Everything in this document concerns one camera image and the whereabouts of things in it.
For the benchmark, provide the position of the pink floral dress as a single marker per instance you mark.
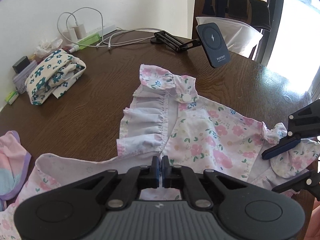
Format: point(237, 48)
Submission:
point(207, 140)

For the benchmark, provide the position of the grey tin with black box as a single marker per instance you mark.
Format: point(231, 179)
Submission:
point(23, 76)

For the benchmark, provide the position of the small black box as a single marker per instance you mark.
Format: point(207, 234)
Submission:
point(21, 63)

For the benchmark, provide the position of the white plastic bag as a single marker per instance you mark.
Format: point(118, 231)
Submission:
point(240, 35)

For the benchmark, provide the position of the white power strip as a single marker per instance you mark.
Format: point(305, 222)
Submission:
point(100, 30)

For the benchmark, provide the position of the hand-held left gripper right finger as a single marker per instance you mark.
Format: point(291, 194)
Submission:
point(165, 170)

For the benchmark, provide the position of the green flat packet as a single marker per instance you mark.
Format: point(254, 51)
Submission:
point(11, 97)

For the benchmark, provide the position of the white blue-floral folded cloth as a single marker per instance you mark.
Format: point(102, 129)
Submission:
point(52, 75)

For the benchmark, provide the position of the light green box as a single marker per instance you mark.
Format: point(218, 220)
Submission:
point(87, 40)

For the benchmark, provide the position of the white charger adapter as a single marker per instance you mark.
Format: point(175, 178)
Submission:
point(79, 30)
point(68, 33)

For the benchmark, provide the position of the pastel towel with purple trim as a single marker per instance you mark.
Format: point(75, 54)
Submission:
point(12, 160)

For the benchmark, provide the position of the dark door frame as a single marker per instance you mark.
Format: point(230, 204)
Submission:
point(276, 17)

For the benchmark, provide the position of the brown wooden chair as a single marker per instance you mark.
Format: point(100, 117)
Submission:
point(197, 5)

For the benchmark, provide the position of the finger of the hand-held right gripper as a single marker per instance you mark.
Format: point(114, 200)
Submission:
point(282, 146)
point(297, 182)

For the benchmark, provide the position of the white marker pen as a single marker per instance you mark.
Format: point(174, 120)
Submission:
point(74, 48)

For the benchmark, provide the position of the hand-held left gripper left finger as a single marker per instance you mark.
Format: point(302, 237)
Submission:
point(156, 170)

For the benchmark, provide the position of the person's right forearm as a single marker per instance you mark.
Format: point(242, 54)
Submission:
point(314, 220)

